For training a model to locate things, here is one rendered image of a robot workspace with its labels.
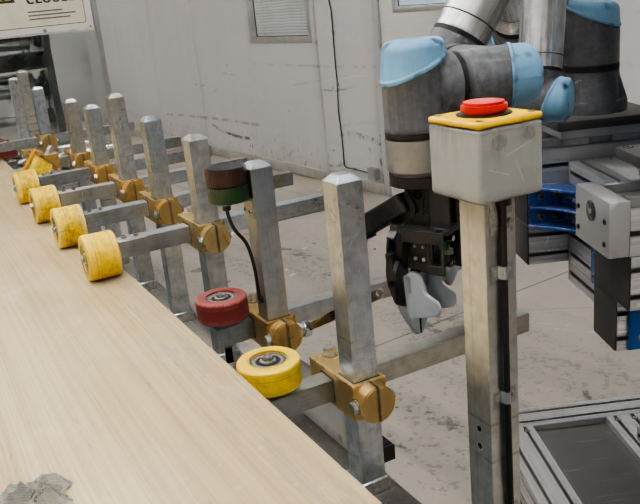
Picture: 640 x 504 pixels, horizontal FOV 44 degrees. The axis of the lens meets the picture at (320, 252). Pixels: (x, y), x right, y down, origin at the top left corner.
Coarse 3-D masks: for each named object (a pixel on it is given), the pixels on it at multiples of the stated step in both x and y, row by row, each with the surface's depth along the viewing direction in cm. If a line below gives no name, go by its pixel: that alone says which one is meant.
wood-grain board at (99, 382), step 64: (0, 192) 216; (0, 256) 157; (64, 256) 152; (0, 320) 123; (64, 320) 120; (128, 320) 118; (0, 384) 101; (64, 384) 99; (128, 384) 97; (192, 384) 96; (0, 448) 86; (64, 448) 84; (128, 448) 83; (192, 448) 82; (256, 448) 81; (320, 448) 80
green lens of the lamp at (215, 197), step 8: (248, 184) 114; (208, 192) 113; (216, 192) 112; (224, 192) 111; (232, 192) 111; (240, 192) 112; (248, 192) 114; (208, 200) 114; (216, 200) 112; (224, 200) 112; (232, 200) 112; (240, 200) 112
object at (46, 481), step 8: (40, 480) 77; (48, 480) 77; (56, 480) 77; (64, 480) 77; (8, 488) 75; (16, 488) 75; (24, 488) 75; (32, 488) 75; (40, 488) 74; (48, 488) 74; (56, 488) 76; (64, 488) 77; (0, 496) 75; (8, 496) 75; (16, 496) 75; (24, 496) 75; (32, 496) 74; (40, 496) 74; (48, 496) 74; (56, 496) 74; (64, 496) 75
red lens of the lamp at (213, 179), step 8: (240, 168) 112; (208, 176) 111; (216, 176) 111; (224, 176) 110; (232, 176) 111; (240, 176) 112; (208, 184) 112; (216, 184) 111; (224, 184) 111; (232, 184) 111; (240, 184) 112
